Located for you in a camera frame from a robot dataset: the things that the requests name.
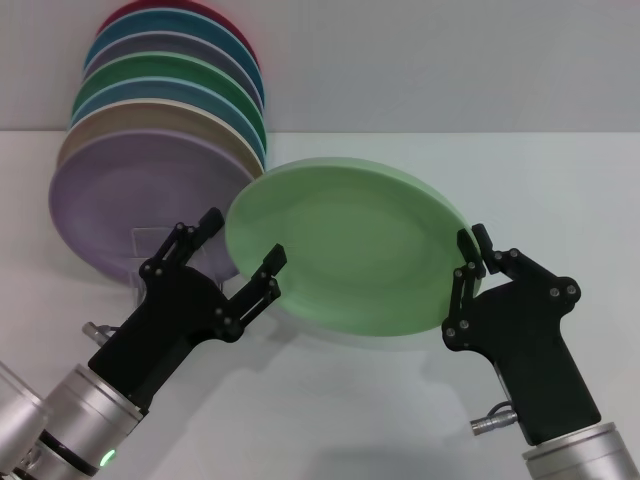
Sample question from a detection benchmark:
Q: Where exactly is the right gripper metal cable connector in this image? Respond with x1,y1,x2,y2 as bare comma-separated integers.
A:
469,401,522,432

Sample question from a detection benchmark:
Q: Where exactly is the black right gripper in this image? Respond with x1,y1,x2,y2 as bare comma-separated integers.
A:
440,223,602,447

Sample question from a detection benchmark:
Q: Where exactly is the left gripper metal cable connector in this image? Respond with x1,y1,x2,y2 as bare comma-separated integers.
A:
81,321,122,347

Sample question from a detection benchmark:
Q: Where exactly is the gripper metal cable connector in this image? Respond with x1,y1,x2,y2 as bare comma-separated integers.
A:
469,401,522,432
81,321,122,347

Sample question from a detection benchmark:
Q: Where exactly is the dark green plate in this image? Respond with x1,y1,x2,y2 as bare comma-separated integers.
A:
69,51,267,146

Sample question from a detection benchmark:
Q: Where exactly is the beige plate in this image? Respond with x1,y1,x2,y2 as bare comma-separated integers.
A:
55,98,269,181

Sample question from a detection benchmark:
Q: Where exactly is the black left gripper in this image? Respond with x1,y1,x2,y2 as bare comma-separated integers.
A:
88,206,288,414

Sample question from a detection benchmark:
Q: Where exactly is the grey plate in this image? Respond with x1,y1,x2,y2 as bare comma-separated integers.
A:
81,31,265,109

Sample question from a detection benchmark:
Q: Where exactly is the red plate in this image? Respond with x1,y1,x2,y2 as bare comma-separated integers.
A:
96,0,261,71

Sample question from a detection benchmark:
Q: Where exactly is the dark teal plate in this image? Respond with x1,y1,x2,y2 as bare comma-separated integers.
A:
82,8,265,97

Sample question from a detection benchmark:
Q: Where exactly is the light green plate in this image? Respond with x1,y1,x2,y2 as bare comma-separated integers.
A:
224,156,486,338

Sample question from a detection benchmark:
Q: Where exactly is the lilac plate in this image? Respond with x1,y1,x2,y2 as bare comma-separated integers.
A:
47,127,265,282

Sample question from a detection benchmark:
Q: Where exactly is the light blue plate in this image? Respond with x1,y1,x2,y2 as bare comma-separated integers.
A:
68,75,268,157

